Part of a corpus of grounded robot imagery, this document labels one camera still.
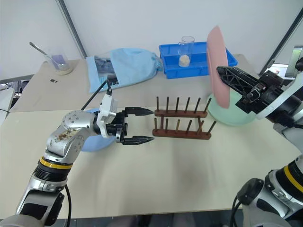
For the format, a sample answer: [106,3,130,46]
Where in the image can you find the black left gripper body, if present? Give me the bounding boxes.
[106,110,130,144]

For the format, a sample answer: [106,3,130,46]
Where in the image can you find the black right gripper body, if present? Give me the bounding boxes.
[235,70,285,114]

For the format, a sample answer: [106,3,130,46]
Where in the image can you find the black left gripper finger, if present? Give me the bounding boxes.
[125,106,156,117]
[123,135,156,146]

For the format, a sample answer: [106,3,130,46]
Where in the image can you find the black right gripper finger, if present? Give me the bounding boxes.
[216,66,261,96]

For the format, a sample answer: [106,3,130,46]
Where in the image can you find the pink plate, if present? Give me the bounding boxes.
[206,25,231,110]

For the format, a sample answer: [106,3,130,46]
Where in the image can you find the wooden dish rack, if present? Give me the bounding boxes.
[151,96,217,141]

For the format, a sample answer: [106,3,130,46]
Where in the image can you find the blue plate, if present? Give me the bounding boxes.
[81,107,116,153]

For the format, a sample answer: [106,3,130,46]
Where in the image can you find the green plate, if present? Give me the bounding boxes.
[206,91,258,126]

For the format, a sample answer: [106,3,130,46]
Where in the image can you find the grey panel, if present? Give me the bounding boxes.
[285,45,303,78]

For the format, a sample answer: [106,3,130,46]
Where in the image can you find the light blue cloth bag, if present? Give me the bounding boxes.
[86,47,164,94]

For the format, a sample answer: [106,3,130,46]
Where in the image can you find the blue plastic bin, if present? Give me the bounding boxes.
[158,41,239,79]

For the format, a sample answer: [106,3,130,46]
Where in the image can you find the glass measuring cup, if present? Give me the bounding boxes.
[178,35,196,68]

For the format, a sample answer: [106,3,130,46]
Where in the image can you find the glass beaker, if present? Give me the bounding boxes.
[43,52,74,76]

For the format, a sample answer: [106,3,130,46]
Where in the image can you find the metal spoon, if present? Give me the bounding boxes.
[29,42,61,70]

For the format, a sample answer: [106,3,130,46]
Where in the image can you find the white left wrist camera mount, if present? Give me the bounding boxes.
[97,94,119,138]

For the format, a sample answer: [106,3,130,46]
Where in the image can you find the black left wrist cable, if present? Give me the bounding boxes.
[80,79,119,111]

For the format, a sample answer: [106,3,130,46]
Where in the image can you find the grey aluminium frame post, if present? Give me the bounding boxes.
[258,6,303,77]
[55,0,87,60]

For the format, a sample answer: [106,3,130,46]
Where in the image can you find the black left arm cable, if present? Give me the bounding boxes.
[63,183,72,227]

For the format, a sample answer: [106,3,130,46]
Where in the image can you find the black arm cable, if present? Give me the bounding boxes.
[232,189,245,227]
[63,183,72,227]

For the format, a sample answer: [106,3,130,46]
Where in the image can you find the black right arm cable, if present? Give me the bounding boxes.
[232,189,245,227]

